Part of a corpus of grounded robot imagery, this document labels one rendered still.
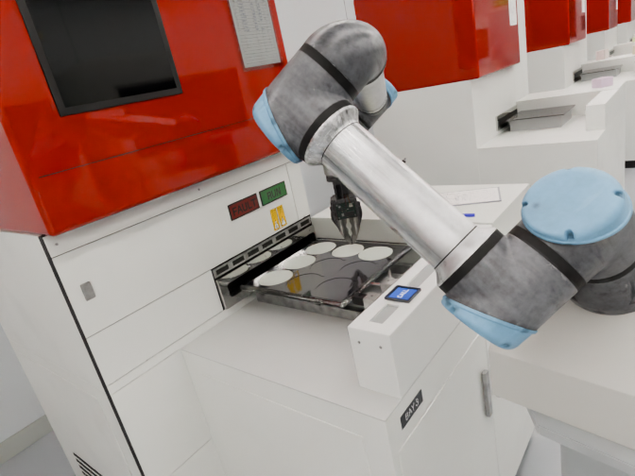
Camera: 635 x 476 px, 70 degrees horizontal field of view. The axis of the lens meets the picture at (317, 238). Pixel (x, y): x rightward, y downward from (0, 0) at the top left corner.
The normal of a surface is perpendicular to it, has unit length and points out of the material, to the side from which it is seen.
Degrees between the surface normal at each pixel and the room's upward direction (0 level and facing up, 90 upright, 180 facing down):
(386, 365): 90
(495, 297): 67
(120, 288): 90
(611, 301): 113
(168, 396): 90
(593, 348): 42
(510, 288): 62
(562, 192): 36
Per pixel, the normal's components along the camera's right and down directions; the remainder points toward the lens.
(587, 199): -0.55, -0.53
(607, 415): -0.73, 0.36
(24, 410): 0.77, 0.05
